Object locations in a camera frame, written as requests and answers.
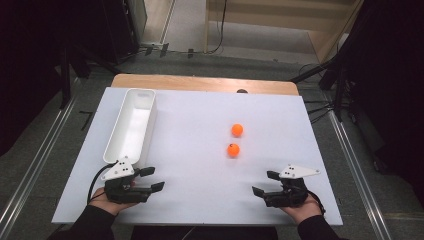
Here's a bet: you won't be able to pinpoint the thin black hanging cable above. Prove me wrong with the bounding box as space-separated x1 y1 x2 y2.
204 0 229 56

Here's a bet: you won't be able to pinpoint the wooden table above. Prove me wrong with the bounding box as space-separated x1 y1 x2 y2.
110 73 300 97

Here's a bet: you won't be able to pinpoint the black curtain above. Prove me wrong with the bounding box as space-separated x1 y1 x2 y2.
346 0 424 204
0 0 111 158

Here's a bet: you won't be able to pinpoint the plain orange ball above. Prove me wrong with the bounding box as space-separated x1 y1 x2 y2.
231 123 245 138

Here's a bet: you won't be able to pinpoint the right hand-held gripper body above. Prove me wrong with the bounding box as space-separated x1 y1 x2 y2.
263 163 322 208

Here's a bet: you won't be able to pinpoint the black metal stand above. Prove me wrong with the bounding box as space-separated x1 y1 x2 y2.
59 41 122 110
289 54 355 123

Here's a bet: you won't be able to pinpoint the black floor cables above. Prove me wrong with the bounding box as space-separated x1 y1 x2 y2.
303 99 335 125

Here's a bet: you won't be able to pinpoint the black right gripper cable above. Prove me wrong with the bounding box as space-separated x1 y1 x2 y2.
307 189 326 215

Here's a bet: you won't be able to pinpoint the wooden shelf unit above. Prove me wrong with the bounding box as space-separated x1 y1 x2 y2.
204 0 365 64

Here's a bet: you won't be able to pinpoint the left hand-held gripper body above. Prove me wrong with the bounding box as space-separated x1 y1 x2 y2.
100 156 153 205

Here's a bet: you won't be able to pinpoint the metal floor rail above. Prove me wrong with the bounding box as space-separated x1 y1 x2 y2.
328 109 394 240
0 78 82 239

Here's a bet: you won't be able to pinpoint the white plastic bin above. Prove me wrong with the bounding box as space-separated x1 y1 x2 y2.
102 88 158 168

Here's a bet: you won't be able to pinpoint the black cabinet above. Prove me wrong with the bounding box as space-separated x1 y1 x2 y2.
99 0 148 65

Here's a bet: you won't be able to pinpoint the person's left hand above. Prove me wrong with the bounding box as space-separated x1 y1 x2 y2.
88 181 139 216

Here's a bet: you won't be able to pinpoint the orange ball with black mark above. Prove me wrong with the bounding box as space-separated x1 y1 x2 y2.
226 143 241 158

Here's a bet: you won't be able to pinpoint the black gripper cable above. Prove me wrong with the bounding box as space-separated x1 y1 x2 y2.
307 189 326 215
86 163 116 205

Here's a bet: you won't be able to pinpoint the person's right hand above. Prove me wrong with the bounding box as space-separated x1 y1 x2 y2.
279 194 324 225

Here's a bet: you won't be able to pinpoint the white board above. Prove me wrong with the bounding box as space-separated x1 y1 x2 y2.
51 87 344 226

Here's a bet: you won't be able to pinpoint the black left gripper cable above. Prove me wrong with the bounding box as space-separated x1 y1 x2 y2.
86 163 116 205

